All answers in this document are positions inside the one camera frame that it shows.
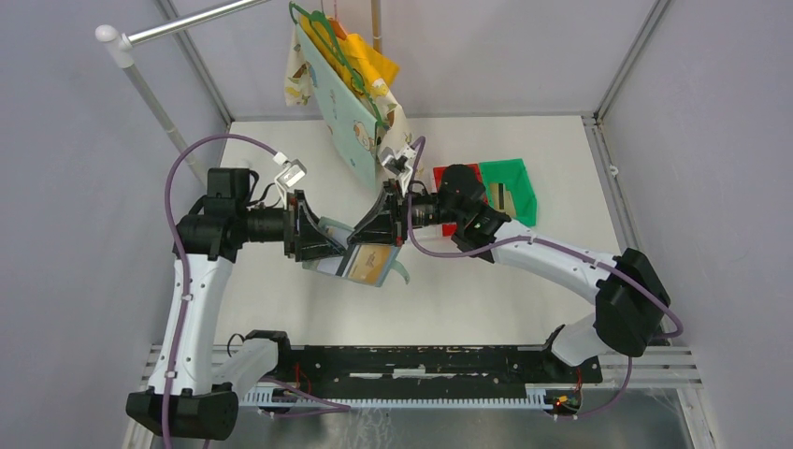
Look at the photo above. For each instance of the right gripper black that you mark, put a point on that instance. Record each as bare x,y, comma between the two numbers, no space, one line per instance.
388,222

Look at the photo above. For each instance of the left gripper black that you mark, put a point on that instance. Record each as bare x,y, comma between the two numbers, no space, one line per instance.
296,207

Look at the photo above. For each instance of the gold printed card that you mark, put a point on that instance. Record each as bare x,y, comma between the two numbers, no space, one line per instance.
369,264

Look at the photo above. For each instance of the grey white striped card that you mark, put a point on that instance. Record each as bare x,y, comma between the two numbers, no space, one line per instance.
331,266

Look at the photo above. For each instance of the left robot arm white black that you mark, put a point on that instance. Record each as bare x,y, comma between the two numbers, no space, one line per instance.
186,396

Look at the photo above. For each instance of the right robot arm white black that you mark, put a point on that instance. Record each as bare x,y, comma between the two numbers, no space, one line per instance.
629,299

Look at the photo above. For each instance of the beige cards in green bin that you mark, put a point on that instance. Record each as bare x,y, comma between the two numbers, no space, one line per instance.
502,199

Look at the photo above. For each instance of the red plastic bin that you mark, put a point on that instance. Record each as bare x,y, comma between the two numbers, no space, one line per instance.
459,186

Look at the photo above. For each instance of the mint cartoon print garment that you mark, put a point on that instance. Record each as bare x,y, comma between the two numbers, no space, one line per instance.
352,126

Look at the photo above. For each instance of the green plastic bin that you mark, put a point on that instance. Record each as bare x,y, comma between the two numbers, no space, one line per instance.
512,172

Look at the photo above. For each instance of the cream cartoon print garment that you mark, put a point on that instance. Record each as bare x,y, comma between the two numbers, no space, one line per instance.
392,126

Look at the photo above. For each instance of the yellow garment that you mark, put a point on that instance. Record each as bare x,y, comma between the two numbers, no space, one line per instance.
376,70

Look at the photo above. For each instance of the metal clothes rack bar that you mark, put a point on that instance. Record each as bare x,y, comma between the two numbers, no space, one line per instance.
215,39

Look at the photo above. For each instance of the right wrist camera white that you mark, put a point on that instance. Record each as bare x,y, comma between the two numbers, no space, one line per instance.
401,163

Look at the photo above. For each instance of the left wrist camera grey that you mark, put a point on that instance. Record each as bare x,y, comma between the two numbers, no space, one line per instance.
291,172

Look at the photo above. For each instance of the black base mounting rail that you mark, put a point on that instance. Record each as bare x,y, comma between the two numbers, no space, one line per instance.
427,372

